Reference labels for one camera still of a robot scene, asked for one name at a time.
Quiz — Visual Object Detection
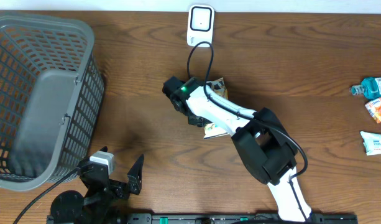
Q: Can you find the orange wiper sheet bag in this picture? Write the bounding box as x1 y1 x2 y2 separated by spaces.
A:
204 78 228 139

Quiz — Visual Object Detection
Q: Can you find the teal mouthwash bottle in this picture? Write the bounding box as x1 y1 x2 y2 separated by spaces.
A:
350 77 381 100

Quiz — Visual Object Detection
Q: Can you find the teal package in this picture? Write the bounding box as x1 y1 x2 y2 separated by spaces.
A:
360 131 381 156

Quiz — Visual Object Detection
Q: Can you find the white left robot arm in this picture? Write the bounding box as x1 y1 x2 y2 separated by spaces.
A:
47 147 144 223

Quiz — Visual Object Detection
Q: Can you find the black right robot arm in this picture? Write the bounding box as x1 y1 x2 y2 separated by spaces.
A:
162 77 311 222

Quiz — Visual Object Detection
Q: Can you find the white black barcode scanner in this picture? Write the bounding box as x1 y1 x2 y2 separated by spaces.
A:
186 4 215 47

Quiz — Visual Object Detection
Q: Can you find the grey plastic basket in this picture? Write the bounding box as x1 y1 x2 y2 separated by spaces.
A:
0 13 104 191

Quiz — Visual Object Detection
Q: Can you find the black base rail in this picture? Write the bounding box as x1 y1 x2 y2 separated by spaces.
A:
126 213 359 224

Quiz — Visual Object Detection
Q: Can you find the black left camera cable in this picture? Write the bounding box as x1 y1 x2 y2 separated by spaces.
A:
12 167 81 224

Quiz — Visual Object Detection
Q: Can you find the black camera cable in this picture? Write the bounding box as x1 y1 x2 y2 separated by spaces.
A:
12 167 81 224
186 40 312 223

